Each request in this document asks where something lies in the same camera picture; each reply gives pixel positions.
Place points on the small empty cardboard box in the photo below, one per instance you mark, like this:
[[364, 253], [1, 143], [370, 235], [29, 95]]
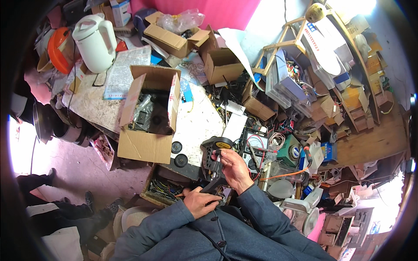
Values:
[[222, 67]]

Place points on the white blender appliance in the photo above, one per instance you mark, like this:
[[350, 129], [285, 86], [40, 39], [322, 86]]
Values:
[[298, 212]]

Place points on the analog multimeter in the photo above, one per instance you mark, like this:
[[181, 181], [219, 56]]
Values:
[[256, 143]]

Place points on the wooden drawer of tools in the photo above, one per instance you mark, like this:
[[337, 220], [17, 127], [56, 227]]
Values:
[[163, 191]]

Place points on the black cooking pots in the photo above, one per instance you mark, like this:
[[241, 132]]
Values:
[[57, 125]]

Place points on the person's left hand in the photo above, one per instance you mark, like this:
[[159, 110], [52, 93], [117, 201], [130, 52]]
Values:
[[199, 203]]

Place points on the cluttered wooden shelf rack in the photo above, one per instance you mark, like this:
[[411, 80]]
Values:
[[329, 71]]

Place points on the large open cardboard box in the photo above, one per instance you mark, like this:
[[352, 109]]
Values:
[[147, 130]]

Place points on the white plastic stool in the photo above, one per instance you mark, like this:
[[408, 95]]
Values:
[[134, 219]]

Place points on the black round disc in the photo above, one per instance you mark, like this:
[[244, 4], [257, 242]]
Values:
[[181, 160], [176, 147]]

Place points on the cardboard box with plastic bag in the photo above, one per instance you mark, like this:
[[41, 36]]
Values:
[[171, 39]]

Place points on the heap of old appliances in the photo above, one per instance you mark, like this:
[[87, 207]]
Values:
[[346, 225]]

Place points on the brown cardboard box of parts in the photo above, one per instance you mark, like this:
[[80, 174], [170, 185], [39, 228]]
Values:
[[258, 104]]

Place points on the large white paper sheet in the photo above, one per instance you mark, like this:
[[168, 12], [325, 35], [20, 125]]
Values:
[[236, 49]]

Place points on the plastic bag of scraps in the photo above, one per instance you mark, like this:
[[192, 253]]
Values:
[[104, 150]]

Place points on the orange lidded pot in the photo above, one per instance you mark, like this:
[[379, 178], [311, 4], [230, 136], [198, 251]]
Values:
[[60, 49]]

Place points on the white carton blue print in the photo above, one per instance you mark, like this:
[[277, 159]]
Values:
[[120, 12]]

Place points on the printed newspaper sheet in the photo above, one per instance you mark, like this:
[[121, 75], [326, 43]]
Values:
[[125, 73]]

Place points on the person's body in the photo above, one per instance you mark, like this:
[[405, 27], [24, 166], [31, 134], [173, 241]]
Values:
[[228, 238]]

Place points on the green transformer box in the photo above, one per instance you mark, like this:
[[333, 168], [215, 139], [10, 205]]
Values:
[[289, 150]]

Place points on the frosted glass lamp shade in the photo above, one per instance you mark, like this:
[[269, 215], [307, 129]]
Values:
[[281, 189]]

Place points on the black motor part yellow label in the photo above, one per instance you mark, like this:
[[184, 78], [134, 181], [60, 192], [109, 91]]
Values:
[[211, 168]]

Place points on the blue small box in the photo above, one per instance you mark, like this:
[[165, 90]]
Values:
[[328, 152]]

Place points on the person's right hand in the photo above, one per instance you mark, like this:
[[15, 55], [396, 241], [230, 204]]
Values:
[[235, 169]]

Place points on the white paper slip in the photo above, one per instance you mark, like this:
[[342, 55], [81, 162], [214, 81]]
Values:
[[234, 127]]

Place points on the white electric kettle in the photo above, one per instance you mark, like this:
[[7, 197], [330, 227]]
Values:
[[95, 42]]

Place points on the pink cloth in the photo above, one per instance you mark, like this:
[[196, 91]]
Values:
[[202, 11]]

